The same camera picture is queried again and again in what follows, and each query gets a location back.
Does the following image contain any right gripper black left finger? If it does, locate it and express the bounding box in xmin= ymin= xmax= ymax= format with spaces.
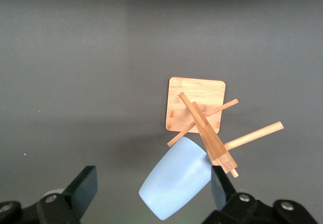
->
xmin=37 ymin=165 xmax=98 ymax=224

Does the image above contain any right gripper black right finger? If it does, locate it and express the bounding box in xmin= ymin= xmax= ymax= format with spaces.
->
xmin=203 ymin=165 xmax=277 ymax=224

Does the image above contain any light blue plastic cup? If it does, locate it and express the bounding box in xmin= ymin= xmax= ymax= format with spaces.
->
xmin=138 ymin=136 xmax=212 ymax=221

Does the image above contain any wooden mug tree rack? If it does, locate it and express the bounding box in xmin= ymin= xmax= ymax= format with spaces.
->
xmin=165 ymin=77 xmax=285 ymax=179

